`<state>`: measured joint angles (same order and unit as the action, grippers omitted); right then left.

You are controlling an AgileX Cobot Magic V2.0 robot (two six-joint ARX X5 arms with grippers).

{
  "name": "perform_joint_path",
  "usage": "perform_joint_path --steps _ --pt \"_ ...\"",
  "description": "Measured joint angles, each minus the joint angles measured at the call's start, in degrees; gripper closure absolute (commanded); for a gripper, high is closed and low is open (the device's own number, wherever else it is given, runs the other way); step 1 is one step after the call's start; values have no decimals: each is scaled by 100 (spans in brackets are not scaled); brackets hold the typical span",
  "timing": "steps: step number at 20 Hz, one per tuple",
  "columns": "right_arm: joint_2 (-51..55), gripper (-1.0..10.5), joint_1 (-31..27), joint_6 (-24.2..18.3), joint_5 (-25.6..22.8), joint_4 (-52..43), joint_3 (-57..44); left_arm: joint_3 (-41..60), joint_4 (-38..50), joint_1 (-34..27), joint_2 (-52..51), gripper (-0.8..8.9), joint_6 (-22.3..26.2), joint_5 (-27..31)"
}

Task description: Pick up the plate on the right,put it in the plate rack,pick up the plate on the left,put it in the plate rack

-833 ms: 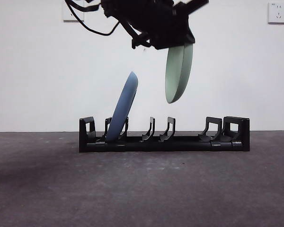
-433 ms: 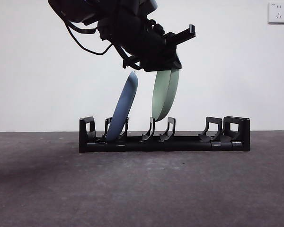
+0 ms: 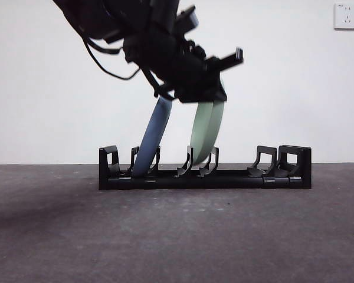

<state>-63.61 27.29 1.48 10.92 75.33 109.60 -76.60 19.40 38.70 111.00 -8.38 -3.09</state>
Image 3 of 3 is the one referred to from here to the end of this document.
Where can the blue round plate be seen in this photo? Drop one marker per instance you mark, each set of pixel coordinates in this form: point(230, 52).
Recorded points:
point(153, 138)

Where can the pale green round plate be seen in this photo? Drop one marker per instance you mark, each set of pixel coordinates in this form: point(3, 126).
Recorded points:
point(206, 132)

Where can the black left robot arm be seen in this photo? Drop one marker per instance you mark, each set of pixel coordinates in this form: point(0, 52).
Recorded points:
point(153, 44)

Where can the black plastic plate rack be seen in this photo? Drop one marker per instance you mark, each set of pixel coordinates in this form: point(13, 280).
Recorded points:
point(230, 180)

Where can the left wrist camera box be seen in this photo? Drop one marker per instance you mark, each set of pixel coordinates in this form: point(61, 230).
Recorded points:
point(224, 61)

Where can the white wall socket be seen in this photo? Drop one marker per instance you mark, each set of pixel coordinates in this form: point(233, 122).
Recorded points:
point(346, 16)

